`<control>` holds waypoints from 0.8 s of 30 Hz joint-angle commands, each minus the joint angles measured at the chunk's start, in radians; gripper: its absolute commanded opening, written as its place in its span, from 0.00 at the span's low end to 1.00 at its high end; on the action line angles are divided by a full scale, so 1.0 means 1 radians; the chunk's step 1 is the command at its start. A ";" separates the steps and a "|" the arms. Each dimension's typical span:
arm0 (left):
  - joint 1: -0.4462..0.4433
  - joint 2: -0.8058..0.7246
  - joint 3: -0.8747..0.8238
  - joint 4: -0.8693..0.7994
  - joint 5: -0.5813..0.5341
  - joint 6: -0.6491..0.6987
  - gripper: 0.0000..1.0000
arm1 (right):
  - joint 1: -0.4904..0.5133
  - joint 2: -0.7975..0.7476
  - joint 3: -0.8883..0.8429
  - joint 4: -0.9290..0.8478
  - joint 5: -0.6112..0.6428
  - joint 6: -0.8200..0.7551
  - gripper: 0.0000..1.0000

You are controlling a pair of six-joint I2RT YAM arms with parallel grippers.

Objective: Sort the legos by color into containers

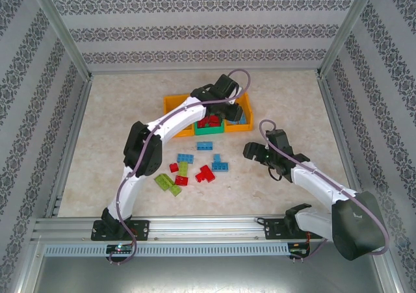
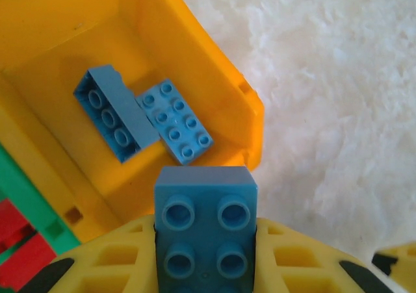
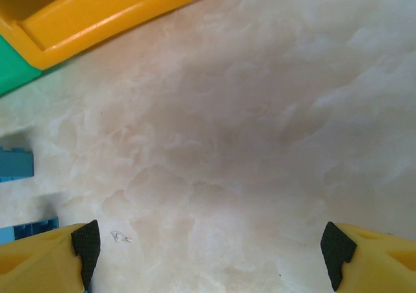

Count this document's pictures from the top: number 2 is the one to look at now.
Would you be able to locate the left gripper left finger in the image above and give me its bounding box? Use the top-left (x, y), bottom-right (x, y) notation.
top-left (24, 214), bottom-right (159, 293)

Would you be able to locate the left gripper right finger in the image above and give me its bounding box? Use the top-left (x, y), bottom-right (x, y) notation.
top-left (254, 216), bottom-right (406, 293)

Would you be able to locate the red plastic bin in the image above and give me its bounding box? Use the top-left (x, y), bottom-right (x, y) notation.
top-left (0, 234), bottom-right (59, 293)

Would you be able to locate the red lego brick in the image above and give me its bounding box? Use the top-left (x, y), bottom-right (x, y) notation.
top-left (0, 197), bottom-right (36, 253)

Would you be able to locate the blue lego brick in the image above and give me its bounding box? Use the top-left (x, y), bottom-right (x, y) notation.
top-left (73, 64), bottom-right (163, 163)
top-left (135, 78), bottom-right (215, 166)
top-left (153, 166), bottom-right (259, 293)

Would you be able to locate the green plastic bin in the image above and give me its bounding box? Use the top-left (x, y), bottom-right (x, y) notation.
top-left (0, 143), bottom-right (82, 266)

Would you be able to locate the orange plastic bin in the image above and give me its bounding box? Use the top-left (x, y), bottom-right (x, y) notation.
top-left (0, 0), bottom-right (264, 245)

